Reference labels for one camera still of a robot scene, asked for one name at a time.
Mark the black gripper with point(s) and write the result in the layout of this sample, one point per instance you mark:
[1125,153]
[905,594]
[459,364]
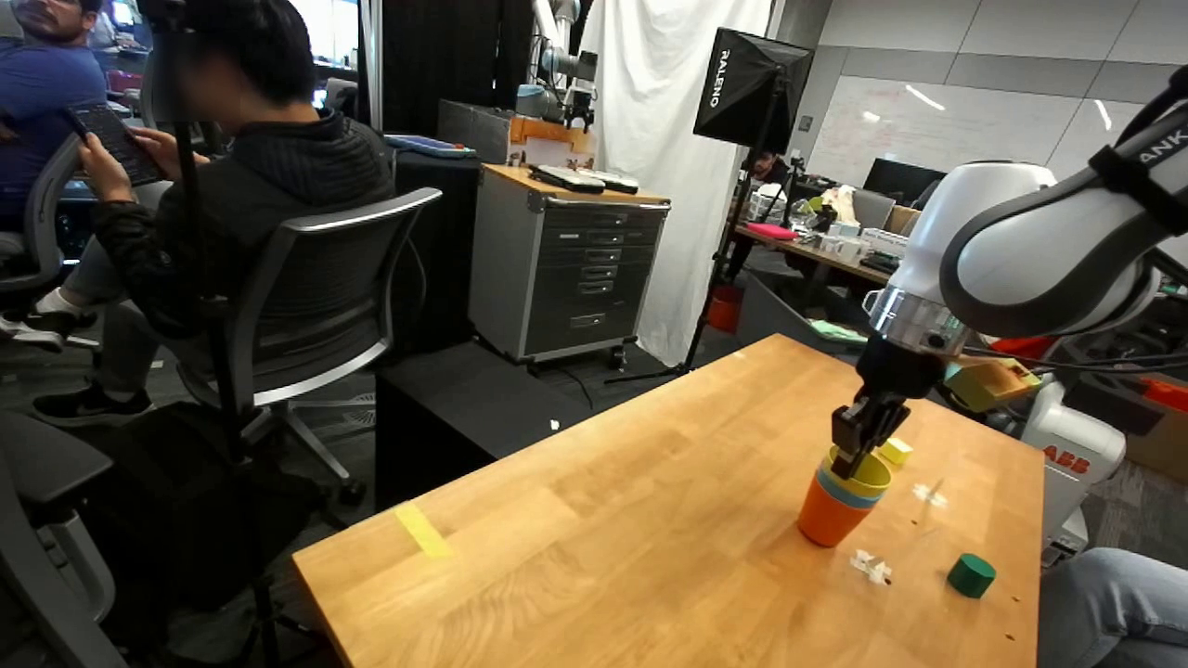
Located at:
[896,374]

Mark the yellow plastic cup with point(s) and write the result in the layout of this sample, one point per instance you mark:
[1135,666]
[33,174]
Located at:
[872,478]

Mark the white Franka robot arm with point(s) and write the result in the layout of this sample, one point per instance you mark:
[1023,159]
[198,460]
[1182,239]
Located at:
[1042,247]

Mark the white ABB robot base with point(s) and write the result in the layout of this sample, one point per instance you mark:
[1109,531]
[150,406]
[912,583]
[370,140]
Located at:
[1075,460]

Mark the orange plastic cup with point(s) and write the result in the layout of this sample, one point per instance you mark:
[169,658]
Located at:
[833,520]

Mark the yellow cube block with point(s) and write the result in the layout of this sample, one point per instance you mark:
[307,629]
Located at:
[896,453]

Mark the clear plastic jack piece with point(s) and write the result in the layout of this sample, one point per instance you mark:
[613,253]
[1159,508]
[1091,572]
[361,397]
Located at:
[870,568]
[929,498]

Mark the green cylinder block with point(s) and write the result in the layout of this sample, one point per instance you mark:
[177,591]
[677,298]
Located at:
[971,577]

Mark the cluttered wooden desk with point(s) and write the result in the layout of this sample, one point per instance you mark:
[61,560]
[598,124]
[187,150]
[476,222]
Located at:
[817,253]

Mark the red bucket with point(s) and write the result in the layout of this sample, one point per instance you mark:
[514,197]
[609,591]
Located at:
[725,310]

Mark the black light stand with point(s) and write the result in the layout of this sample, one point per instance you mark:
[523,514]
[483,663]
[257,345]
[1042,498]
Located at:
[725,247]

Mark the person in blue jeans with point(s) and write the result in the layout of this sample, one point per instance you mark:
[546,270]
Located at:
[1115,608]

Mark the grey drawer cabinet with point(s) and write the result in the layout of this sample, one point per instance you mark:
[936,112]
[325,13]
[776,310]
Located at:
[561,279]

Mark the black keyboard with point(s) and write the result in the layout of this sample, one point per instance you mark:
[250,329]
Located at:
[622,184]
[565,176]

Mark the black softbox light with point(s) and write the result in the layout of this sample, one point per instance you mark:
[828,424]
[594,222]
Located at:
[747,90]

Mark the white curtain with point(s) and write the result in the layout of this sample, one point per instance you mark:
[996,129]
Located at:
[656,97]

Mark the black covered table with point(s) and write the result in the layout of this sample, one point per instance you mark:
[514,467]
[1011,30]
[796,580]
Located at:
[468,403]

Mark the orange cardboard box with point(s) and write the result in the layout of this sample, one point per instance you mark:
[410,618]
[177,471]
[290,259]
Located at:
[546,140]

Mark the grey mesh office chair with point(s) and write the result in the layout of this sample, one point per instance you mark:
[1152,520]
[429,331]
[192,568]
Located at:
[320,298]

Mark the black tripod stand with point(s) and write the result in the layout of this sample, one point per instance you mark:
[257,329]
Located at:
[229,411]

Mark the person in black hoodie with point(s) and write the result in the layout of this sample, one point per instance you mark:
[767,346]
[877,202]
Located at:
[273,197]

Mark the grey high-back office chair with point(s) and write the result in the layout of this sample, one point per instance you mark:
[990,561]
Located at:
[37,478]

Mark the person in blue shirt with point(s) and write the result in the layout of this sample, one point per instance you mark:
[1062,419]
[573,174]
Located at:
[41,97]

